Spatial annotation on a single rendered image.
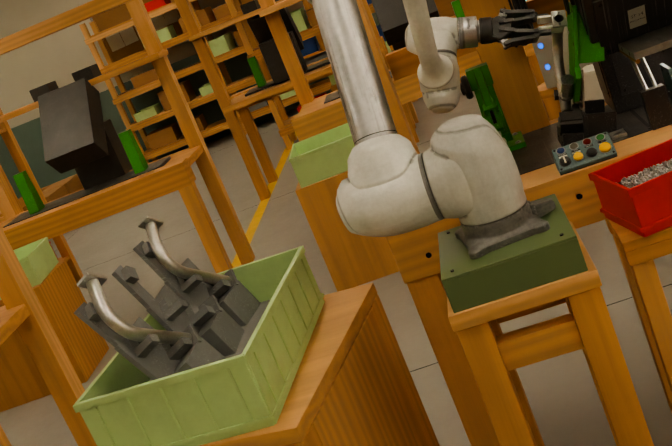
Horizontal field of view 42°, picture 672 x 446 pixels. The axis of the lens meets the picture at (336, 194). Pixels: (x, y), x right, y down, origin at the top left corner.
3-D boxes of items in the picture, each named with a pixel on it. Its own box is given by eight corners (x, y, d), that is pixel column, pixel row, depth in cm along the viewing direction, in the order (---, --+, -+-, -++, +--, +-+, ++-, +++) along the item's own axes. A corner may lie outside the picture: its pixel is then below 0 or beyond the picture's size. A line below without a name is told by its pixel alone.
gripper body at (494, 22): (479, 35, 246) (512, 31, 244) (477, 11, 249) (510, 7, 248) (479, 50, 252) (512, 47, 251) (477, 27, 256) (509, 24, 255)
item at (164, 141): (345, 96, 1179) (282, -63, 1127) (145, 173, 1220) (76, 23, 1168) (346, 90, 1231) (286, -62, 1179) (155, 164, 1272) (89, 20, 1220)
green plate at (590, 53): (606, 80, 238) (604, 2, 232) (575, 83, 239) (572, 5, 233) (598, 73, 249) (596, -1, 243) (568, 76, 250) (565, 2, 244)
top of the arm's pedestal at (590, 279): (603, 286, 178) (597, 269, 177) (454, 333, 184) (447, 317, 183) (576, 235, 208) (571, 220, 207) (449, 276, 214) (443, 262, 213)
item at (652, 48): (700, 41, 216) (697, 30, 215) (636, 64, 219) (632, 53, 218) (661, 25, 253) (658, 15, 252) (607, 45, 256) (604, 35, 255)
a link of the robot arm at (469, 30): (457, 10, 250) (478, 8, 249) (458, 30, 258) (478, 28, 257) (459, 36, 246) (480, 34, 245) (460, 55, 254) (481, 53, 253)
